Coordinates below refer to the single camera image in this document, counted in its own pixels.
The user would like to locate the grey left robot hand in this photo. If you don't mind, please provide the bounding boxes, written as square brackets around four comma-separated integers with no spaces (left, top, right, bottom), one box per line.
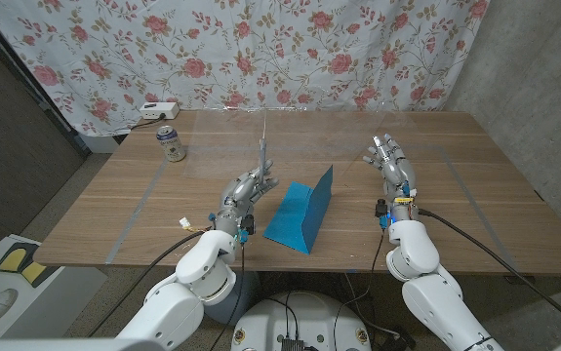
[213,159,280,238]

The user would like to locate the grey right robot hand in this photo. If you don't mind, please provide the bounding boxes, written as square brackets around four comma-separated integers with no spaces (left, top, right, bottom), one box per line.
[362,135,419,223]

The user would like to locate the blue folded paper card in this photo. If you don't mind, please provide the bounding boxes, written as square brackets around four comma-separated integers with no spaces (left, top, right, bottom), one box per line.
[262,166,335,255]

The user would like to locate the silver beverage can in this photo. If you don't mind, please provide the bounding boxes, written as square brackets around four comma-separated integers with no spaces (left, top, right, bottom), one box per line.
[155,125,187,163]

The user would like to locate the grey stool with white legs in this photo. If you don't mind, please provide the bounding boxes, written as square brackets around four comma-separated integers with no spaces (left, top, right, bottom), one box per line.
[204,270,261,327]

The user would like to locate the white power strip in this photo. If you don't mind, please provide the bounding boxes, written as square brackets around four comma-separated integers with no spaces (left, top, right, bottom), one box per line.
[139,101,180,121]

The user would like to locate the white robot torso base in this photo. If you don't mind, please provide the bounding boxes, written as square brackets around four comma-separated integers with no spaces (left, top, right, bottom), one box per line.
[230,291,373,351]

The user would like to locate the floral rose backdrop cloth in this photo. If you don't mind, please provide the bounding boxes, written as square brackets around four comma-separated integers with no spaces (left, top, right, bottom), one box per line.
[0,0,491,137]

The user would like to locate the black power adapter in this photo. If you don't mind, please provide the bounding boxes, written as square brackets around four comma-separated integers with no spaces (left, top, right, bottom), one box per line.
[380,326,418,351]

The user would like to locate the white floor platform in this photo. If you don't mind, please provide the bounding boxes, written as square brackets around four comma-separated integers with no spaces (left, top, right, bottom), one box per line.
[0,233,108,342]

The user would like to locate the yellow black foot pedal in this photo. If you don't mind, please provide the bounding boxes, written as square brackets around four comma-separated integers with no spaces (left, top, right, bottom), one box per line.
[0,242,61,289]

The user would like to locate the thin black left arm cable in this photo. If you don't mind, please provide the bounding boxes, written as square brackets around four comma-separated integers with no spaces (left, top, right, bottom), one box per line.
[209,242,246,351]

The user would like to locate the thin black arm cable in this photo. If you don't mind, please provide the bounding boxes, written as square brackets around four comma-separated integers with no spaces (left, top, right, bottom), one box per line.
[332,227,386,351]
[209,242,246,351]

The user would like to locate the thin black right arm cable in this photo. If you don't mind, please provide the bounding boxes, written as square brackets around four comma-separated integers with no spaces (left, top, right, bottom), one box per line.
[332,227,386,351]

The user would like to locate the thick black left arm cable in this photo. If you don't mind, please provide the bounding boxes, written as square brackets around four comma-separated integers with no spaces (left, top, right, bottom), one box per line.
[87,227,211,338]

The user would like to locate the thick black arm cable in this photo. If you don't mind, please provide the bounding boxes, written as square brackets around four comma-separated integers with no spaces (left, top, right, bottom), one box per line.
[417,208,561,336]
[87,227,211,338]

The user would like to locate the black power strip cord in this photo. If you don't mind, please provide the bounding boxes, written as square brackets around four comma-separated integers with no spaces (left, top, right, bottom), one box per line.
[128,112,167,132]

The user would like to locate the black torso cable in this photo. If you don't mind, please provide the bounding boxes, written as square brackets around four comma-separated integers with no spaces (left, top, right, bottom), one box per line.
[264,291,301,340]

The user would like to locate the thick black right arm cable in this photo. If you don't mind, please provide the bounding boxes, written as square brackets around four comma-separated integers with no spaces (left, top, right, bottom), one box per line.
[417,208,561,336]

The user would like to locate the black door frame strip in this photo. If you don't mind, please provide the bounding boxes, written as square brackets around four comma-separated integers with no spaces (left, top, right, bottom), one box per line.
[0,7,91,158]

